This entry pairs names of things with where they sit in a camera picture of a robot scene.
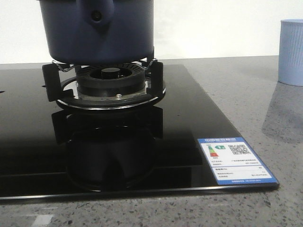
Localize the black glass gas stove top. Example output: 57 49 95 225
0 65 279 203

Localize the light blue ribbed plastic cup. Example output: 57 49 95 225
278 19 303 86

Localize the black round gas burner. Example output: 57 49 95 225
76 63 145 97

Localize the black pot support grate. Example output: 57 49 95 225
42 53 166 111

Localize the blue energy label sticker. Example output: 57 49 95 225
198 137 278 185

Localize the dark blue cooking pot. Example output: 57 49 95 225
39 0 154 65

